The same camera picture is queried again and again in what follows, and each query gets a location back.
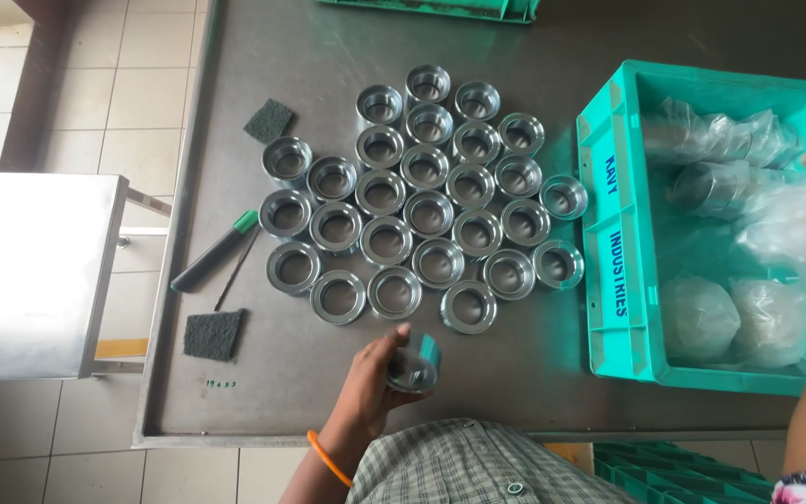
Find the person's left fingers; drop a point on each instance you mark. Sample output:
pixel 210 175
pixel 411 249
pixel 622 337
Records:
pixel 394 341

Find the round plastic-wrapped bundle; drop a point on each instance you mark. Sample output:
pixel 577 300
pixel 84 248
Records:
pixel 774 323
pixel 698 318

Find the stack of teal crates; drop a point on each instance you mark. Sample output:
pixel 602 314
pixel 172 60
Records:
pixel 683 476

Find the teal crate with rim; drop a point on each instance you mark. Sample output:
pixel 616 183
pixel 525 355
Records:
pixel 445 7

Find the plaid shirt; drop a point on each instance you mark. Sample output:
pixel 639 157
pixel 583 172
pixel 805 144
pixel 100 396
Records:
pixel 459 465

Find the thin metal rod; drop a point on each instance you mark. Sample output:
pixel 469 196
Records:
pixel 236 269

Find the yellow strip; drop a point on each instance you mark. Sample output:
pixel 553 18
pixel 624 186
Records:
pixel 122 348

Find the clear plastic bag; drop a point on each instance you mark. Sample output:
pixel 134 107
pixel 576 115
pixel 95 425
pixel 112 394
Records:
pixel 788 227

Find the green-capped black marker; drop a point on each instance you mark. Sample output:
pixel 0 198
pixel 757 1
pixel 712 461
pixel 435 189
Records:
pixel 210 255

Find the bagged row of steel parts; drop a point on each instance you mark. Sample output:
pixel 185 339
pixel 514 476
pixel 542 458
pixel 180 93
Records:
pixel 714 187
pixel 718 133

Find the cluster of steel rings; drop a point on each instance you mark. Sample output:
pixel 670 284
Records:
pixel 427 213

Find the teal plastic crate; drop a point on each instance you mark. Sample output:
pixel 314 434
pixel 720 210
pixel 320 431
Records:
pixel 616 231

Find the green scouring pad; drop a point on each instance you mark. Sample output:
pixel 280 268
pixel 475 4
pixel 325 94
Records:
pixel 213 335
pixel 268 120

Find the person's left hand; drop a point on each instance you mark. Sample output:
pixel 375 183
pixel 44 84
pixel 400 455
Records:
pixel 364 385

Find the orange bangle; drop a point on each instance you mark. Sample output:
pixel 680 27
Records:
pixel 328 458

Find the stainless steel stool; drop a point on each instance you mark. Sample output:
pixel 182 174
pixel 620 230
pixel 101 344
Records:
pixel 25 273

